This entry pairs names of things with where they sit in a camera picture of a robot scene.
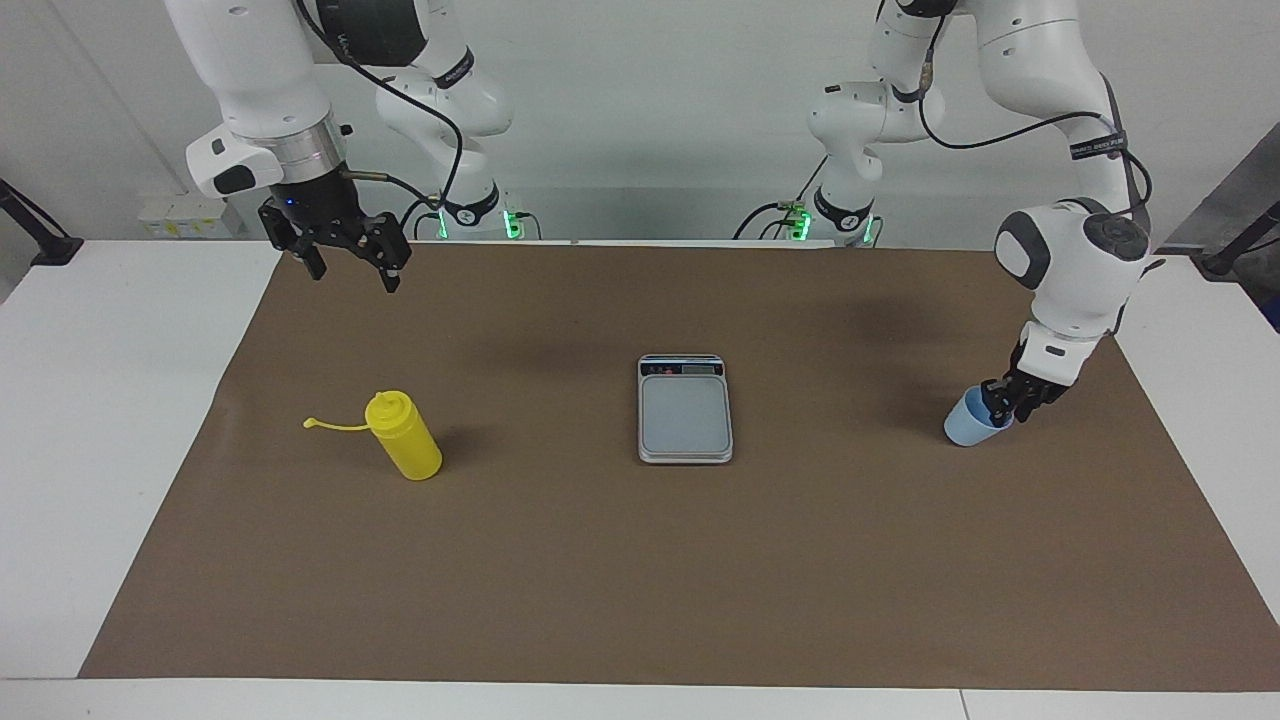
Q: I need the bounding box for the silver digital kitchen scale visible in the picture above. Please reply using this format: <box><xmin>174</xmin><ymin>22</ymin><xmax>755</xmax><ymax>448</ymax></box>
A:
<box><xmin>637</xmin><ymin>353</ymin><xmax>734</xmax><ymax>466</ymax></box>

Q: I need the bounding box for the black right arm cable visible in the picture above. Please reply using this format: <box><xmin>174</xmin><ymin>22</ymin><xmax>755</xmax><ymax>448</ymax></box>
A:
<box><xmin>295</xmin><ymin>0</ymin><xmax>467</xmax><ymax>216</ymax></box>

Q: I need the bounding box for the light blue plastic cup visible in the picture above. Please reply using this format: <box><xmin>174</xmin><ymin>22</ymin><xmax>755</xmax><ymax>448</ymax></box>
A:
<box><xmin>943</xmin><ymin>388</ymin><xmax>1014</xmax><ymax>448</ymax></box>

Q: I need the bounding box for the yellow squeeze bottle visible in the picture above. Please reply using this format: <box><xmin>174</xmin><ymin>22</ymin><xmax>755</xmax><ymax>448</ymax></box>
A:
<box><xmin>303</xmin><ymin>390</ymin><xmax>444</xmax><ymax>482</ymax></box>

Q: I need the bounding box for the brown paper mat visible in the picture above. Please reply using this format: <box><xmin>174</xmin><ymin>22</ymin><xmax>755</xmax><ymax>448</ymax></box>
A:
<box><xmin>78</xmin><ymin>245</ymin><xmax>1280</xmax><ymax>693</ymax></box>

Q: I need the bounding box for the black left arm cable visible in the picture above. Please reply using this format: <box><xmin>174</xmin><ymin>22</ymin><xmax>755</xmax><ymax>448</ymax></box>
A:
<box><xmin>918</xmin><ymin>0</ymin><xmax>1154</xmax><ymax>217</ymax></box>

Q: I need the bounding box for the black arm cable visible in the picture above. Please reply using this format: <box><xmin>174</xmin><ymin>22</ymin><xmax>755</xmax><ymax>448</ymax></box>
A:
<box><xmin>295</xmin><ymin>0</ymin><xmax>467</xmax><ymax>216</ymax></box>
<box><xmin>918</xmin><ymin>0</ymin><xmax>1154</xmax><ymax>217</ymax></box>

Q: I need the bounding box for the black clamp stand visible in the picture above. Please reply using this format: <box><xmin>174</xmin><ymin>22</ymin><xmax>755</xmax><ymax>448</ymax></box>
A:
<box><xmin>1200</xmin><ymin>200</ymin><xmax>1280</xmax><ymax>278</ymax></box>
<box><xmin>0</xmin><ymin>178</ymin><xmax>84</xmax><ymax>267</ymax></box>

